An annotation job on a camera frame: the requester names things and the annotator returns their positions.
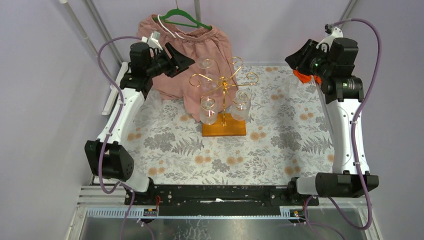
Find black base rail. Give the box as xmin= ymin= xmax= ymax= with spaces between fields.
xmin=124 ymin=184 xmax=308 ymax=217

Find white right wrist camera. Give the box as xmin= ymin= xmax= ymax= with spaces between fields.
xmin=316 ymin=24 xmax=343 ymax=53

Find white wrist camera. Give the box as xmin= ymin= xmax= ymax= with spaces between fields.
xmin=316 ymin=24 xmax=343 ymax=53
xmin=141 ymin=31 xmax=163 ymax=51

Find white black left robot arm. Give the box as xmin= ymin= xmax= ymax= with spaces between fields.
xmin=84 ymin=42 xmax=195 ymax=206

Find green clothes hanger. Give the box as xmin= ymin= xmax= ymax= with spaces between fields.
xmin=156 ymin=8 xmax=213 ymax=30

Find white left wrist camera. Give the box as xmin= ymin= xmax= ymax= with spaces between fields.
xmin=141 ymin=31 xmax=163 ymax=51

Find orange wooden rack base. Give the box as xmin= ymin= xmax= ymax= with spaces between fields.
xmin=201 ymin=113 xmax=247 ymax=137

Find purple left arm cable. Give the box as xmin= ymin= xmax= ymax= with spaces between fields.
xmin=96 ymin=35 xmax=143 ymax=240

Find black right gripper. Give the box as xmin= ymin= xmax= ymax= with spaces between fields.
xmin=284 ymin=39 xmax=334 ymax=80

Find gold wire glass rack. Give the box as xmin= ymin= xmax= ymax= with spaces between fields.
xmin=188 ymin=56 xmax=260 ymax=116

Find pink shorts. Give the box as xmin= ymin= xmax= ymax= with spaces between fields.
xmin=136 ymin=14 xmax=235 ymax=122

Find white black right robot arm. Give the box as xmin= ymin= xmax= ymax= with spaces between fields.
xmin=285 ymin=37 xmax=379 ymax=206

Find floral table mat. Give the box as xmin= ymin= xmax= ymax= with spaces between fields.
xmin=124 ymin=66 xmax=334 ymax=185

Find orange cloth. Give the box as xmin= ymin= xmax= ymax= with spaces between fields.
xmin=293 ymin=69 xmax=322 ymax=84

